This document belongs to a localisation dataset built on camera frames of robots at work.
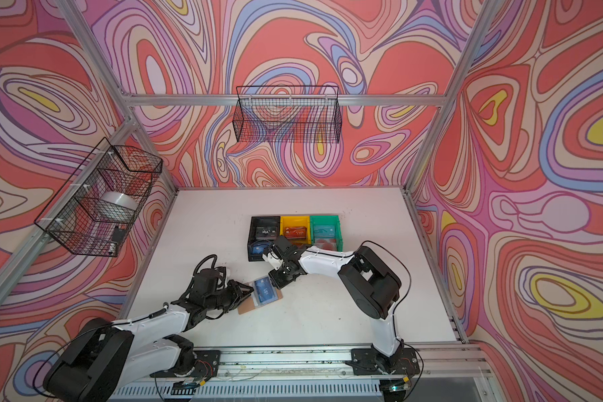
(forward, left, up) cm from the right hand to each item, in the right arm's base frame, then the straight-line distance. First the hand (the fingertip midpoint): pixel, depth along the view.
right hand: (278, 287), depth 89 cm
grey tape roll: (+15, +45, +33) cm, 58 cm away
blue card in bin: (+16, +8, +1) cm, 18 cm away
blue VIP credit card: (-2, +4, +2) cm, 5 cm away
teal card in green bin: (+22, -18, +3) cm, 29 cm away
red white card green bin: (+17, -19, +2) cm, 26 cm away
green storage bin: (+26, -20, +6) cm, 33 cm away
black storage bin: (+23, +7, +3) cm, 24 cm away
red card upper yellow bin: (+22, -8, +3) cm, 24 cm away
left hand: (-2, +7, +3) cm, 8 cm away
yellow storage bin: (+23, -7, +8) cm, 26 cm away
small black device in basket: (+7, +46, +26) cm, 53 cm away
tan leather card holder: (-6, +8, +1) cm, 10 cm away
